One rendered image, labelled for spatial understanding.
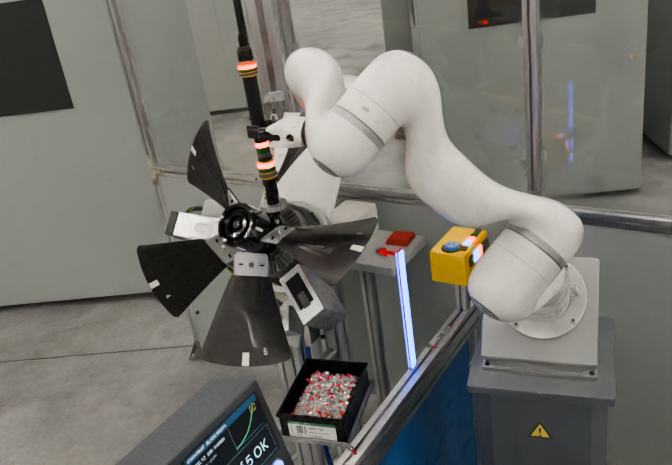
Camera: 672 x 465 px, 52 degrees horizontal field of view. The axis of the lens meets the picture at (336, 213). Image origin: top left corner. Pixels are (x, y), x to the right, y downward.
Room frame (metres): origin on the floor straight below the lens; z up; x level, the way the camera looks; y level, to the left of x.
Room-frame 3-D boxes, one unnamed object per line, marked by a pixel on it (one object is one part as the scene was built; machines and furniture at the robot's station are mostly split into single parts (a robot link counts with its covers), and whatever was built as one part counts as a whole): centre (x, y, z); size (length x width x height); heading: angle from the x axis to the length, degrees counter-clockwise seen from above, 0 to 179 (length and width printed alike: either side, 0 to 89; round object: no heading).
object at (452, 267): (1.64, -0.31, 1.02); 0.16 x 0.10 x 0.11; 144
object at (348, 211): (2.19, -0.03, 0.92); 0.17 x 0.16 x 0.11; 144
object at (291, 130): (1.55, 0.06, 1.47); 0.11 x 0.10 x 0.07; 54
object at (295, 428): (1.36, 0.09, 0.85); 0.22 x 0.17 x 0.07; 159
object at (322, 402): (1.36, 0.09, 0.84); 0.19 x 0.14 x 0.05; 159
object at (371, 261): (2.13, -0.08, 0.85); 0.36 x 0.24 x 0.03; 54
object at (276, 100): (2.24, 0.14, 1.35); 0.10 x 0.07 x 0.09; 179
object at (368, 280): (2.13, -0.08, 0.42); 0.04 x 0.04 x 0.83; 54
